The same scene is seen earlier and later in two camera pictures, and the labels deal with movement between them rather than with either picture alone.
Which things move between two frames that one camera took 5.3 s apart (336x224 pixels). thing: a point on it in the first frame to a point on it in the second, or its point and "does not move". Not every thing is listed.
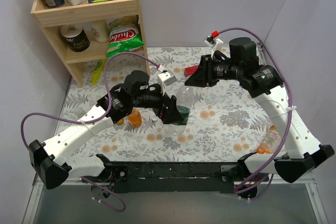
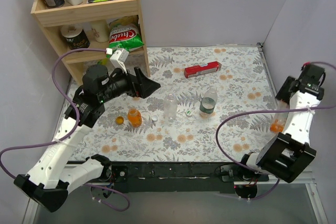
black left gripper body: (165, 107) to (135, 82)
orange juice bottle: (135, 118) does not move
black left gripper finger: (171, 116) to (143, 86)
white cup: (100, 30) does not move
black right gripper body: (207, 70) to (284, 91)
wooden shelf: (91, 31) does not move
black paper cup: (75, 37) does not move
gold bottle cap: (121, 121) does not move
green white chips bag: (125, 35) does not move
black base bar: (236, 177) does not move
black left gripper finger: (174, 104) to (118, 73)
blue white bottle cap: (155, 118) does not move
